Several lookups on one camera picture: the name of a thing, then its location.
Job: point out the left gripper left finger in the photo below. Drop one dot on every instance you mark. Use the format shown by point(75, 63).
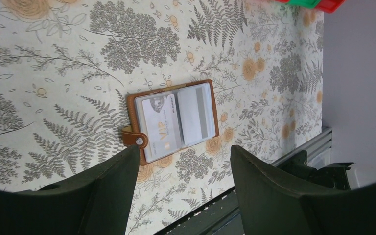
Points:
point(96, 201)

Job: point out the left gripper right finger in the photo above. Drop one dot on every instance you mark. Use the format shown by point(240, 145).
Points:
point(275, 202)

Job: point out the brown leather card holder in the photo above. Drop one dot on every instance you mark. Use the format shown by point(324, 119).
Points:
point(136, 133)

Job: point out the silver diamond VIP card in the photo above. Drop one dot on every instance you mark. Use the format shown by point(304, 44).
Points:
point(162, 126)

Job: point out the silver striped card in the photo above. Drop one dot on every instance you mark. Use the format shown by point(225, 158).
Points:
point(196, 114)

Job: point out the floral table mat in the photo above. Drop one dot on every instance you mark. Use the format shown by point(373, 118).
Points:
point(67, 65)

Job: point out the left red bin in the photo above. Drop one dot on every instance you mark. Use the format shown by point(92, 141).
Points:
point(282, 1)

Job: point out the red bin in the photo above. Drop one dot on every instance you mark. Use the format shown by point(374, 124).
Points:
point(329, 6)
point(282, 1)

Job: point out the green bin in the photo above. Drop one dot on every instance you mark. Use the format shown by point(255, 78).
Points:
point(310, 4)

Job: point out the right red bin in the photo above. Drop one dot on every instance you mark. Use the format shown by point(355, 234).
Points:
point(329, 6)

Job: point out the aluminium frame rail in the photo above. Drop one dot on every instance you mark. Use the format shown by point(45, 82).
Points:
point(316, 149)

